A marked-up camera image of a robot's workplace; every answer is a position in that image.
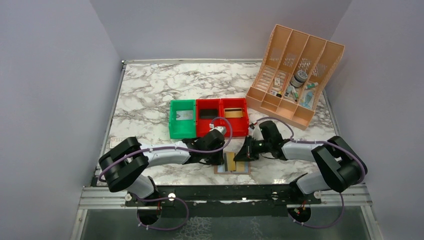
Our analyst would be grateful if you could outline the peach desk organizer rack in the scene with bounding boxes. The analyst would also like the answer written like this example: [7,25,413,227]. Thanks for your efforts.
[245,24,345,130]

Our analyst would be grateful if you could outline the silver card in green bin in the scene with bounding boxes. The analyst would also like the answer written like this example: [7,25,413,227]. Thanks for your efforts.
[175,110,194,121]

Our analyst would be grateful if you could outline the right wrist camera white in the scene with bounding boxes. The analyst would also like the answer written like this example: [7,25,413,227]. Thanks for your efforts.
[248,122,262,139]

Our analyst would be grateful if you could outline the round jar patterned lid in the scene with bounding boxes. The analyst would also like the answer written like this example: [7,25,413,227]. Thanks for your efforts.
[290,70,308,88]

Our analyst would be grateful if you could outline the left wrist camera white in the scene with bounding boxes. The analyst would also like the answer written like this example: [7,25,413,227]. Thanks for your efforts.
[209,123,227,136]

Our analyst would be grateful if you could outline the green white tube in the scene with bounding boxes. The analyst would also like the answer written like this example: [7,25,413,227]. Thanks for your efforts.
[304,82,319,90]

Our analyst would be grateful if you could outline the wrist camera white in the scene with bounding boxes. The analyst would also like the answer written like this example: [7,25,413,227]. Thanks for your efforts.
[248,122,262,139]
[209,123,227,136]

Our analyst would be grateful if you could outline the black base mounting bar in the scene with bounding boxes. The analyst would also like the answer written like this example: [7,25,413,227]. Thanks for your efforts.
[125,184,322,218]

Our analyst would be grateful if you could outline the black card in red bin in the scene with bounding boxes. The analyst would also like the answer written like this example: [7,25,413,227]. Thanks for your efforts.
[198,108,219,119]

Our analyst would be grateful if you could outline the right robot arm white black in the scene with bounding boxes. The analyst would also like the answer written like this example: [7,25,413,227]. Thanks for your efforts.
[234,117,368,204]

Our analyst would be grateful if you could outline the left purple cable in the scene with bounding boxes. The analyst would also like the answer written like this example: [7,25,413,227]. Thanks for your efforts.
[97,116,233,231]

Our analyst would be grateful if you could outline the small items in organizer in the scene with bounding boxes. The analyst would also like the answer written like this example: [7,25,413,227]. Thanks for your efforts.
[268,77,316,109]

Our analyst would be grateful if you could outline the gold card in red bin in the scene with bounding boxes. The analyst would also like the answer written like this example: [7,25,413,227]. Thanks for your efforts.
[224,108,244,118]

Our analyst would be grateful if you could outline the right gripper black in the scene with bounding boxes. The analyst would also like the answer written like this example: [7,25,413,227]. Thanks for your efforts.
[233,134,272,162]

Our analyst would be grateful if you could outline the white red playing card box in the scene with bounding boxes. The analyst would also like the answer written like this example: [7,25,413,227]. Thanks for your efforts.
[109,137,127,149]

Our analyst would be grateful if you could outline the brown leather card holder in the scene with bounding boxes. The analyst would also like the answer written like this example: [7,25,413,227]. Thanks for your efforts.
[214,151,251,175]

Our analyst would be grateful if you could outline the red double plastic bin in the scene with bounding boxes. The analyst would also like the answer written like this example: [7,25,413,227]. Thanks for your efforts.
[195,98,249,138]

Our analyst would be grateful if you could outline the green plastic bin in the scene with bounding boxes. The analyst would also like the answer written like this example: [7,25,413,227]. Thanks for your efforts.
[168,99,197,140]

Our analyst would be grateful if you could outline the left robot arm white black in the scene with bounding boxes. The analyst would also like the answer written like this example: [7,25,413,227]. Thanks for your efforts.
[98,126,227,206]

